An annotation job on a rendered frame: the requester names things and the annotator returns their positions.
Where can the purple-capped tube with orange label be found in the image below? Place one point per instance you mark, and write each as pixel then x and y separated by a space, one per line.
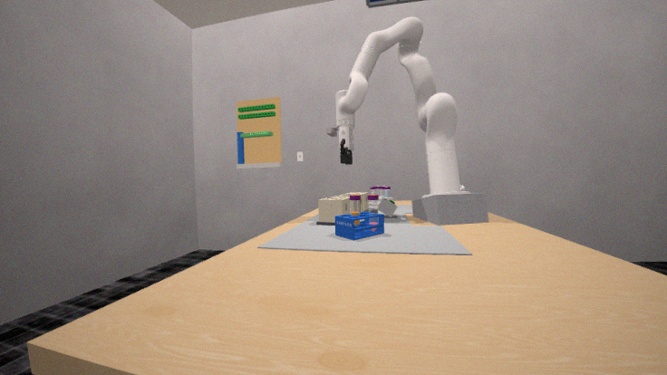
pixel 373 210

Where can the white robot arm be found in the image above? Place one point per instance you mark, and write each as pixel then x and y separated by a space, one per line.
pixel 441 109

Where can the blue tube rack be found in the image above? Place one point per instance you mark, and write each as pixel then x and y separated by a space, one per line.
pixel 344 226

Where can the grey bench mat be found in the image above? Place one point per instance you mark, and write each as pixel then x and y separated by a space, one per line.
pixel 399 237

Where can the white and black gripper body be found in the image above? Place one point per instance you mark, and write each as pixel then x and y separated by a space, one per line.
pixel 346 133

